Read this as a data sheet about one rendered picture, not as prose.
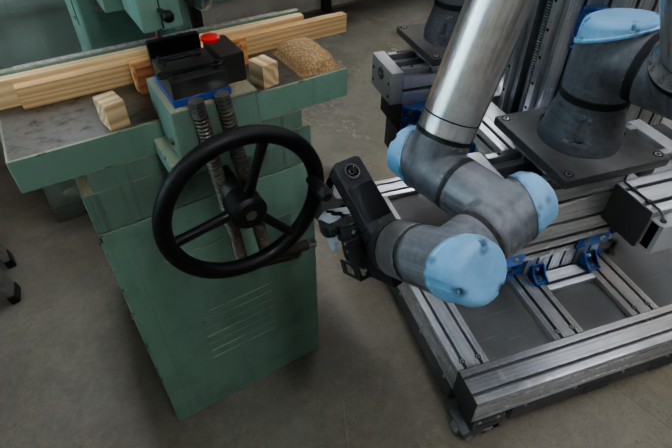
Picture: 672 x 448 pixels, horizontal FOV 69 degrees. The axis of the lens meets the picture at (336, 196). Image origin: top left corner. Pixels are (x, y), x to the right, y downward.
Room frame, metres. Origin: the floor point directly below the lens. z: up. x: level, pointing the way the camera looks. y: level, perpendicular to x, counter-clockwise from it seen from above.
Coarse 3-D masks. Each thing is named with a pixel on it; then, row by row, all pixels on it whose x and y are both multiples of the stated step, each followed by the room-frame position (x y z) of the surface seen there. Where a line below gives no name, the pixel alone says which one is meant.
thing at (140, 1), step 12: (132, 0) 0.84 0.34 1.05; (144, 0) 0.83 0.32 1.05; (156, 0) 0.84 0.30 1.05; (168, 0) 0.85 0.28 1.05; (132, 12) 0.86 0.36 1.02; (144, 12) 0.82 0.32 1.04; (156, 12) 0.83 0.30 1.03; (180, 12) 0.86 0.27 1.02; (144, 24) 0.82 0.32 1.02; (156, 24) 0.83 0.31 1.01; (168, 24) 0.84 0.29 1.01; (180, 24) 0.85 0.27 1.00
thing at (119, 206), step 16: (304, 128) 0.85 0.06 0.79; (272, 160) 0.81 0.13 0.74; (288, 160) 0.82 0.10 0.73; (80, 176) 0.68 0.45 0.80; (160, 176) 0.69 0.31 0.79; (208, 176) 0.74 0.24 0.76; (80, 192) 0.64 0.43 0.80; (112, 192) 0.65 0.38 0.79; (128, 192) 0.66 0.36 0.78; (144, 192) 0.67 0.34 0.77; (192, 192) 0.72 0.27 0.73; (208, 192) 0.73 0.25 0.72; (96, 208) 0.63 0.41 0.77; (112, 208) 0.64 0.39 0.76; (128, 208) 0.66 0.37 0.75; (144, 208) 0.67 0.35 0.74; (96, 224) 0.63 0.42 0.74; (112, 224) 0.64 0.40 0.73; (128, 224) 0.65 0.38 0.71
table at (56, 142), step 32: (128, 96) 0.79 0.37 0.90; (288, 96) 0.83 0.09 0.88; (320, 96) 0.87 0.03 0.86; (0, 128) 0.68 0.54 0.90; (32, 128) 0.68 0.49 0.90; (64, 128) 0.68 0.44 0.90; (96, 128) 0.68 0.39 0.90; (128, 128) 0.68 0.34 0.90; (160, 128) 0.70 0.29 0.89; (32, 160) 0.60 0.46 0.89; (64, 160) 0.62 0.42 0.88; (96, 160) 0.65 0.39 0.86; (128, 160) 0.67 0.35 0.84; (224, 160) 0.66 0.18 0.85
